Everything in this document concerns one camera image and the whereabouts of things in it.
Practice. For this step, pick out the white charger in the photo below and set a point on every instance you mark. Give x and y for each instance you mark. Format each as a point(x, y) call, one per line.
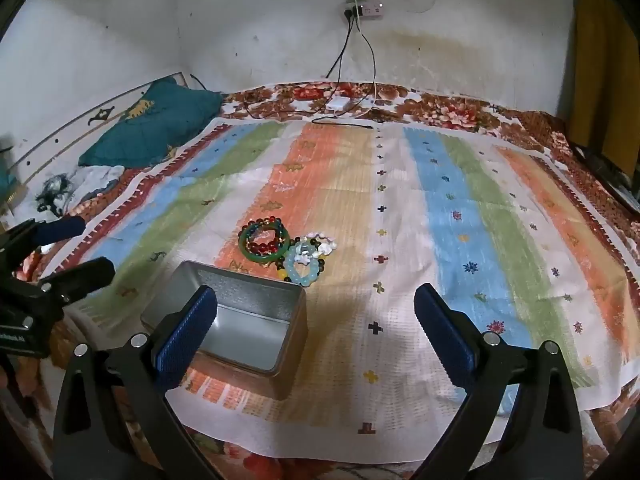
point(338, 104)

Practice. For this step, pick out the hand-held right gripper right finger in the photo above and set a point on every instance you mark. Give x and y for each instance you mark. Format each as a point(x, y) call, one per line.
point(445, 340)

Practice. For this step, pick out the white power strip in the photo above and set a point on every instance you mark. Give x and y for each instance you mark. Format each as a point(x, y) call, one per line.
point(367, 9)

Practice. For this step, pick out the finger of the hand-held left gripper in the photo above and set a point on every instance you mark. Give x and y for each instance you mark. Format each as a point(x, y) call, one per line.
point(65, 227)
point(80, 275)

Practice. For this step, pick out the silver metal tin box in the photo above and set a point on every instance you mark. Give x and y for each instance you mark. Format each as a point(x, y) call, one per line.
point(240, 330)

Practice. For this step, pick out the striped pastel cloth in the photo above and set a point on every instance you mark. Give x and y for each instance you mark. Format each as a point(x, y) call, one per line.
point(400, 260)

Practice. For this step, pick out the white headboard with gold trim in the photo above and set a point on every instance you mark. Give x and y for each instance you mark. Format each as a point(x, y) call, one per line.
point(75, 120)

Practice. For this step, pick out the white grey cloth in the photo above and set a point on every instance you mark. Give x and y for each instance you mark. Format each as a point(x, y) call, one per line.
point(97, 180)

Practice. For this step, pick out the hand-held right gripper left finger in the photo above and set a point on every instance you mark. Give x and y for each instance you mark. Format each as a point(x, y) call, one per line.
point(185, 340)

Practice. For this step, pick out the green jade bangle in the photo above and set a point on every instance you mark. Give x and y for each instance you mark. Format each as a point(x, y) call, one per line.
point(243, 249)

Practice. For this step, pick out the teal pillow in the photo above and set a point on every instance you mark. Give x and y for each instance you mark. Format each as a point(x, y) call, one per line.
point(150, 125)

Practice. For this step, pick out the yellow hanging cloth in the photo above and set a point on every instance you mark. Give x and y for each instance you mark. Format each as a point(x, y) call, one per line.
point(595, 70)

